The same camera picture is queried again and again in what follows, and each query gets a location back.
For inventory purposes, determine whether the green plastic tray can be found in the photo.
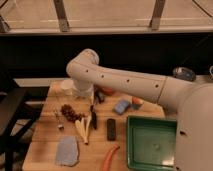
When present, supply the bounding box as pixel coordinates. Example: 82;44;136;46
126;116;177;171

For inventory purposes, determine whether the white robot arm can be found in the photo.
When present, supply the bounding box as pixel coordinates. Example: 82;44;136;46
66;49;213;171

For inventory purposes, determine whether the small metal fork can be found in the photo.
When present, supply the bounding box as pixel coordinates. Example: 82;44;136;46
54;110;64;130

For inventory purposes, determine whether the white cup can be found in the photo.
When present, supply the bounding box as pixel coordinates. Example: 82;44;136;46
60;79;73;95

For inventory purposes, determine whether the black rectangular block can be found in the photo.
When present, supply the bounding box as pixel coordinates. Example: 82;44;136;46
107;118;116;141

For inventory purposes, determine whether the black chair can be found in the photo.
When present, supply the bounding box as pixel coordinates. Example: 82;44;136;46
0;67;40;171

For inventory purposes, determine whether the blue sponge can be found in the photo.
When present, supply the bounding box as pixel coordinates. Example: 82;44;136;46
113;99;130;115

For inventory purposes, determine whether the orange apple on stand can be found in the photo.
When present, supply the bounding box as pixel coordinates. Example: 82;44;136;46
132;97;144;110

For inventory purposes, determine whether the grey blue cloth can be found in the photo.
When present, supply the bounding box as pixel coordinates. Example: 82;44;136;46
55;136;78;167

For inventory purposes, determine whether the dark small object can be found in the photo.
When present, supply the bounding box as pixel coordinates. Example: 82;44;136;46
95;91;105;103

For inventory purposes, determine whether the black handled knife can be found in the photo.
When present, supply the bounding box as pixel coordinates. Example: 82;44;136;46
90;105;97;130

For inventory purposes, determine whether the bunch of dark grapes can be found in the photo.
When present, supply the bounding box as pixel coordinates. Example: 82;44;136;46
61;104;85;122

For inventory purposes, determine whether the orange carrot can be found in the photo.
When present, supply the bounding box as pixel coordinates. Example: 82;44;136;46
101;145;120;171

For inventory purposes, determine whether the grey round dish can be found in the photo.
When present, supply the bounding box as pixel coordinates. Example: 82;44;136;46
173;67;196;82

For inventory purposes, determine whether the red bowl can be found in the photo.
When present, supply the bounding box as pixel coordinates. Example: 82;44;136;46
100;87;115;96

